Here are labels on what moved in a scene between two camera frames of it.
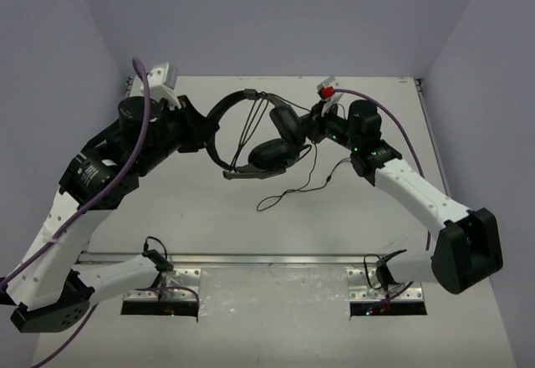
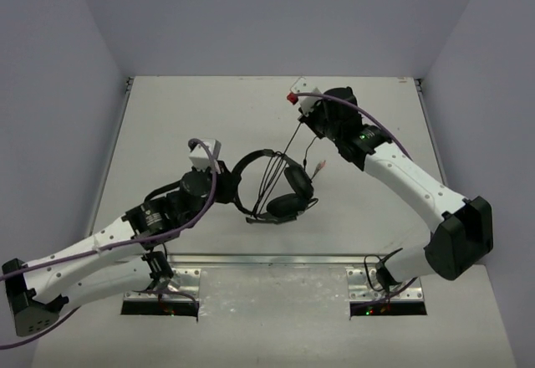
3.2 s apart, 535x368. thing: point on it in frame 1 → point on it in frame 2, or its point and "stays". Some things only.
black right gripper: (317, 122) stays
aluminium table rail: (247, 259) stays
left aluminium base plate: (181, 284) stays
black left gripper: (191, 127) → (227, 181)
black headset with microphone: (267, 158) → (284, 208)
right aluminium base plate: (364, 285) stays
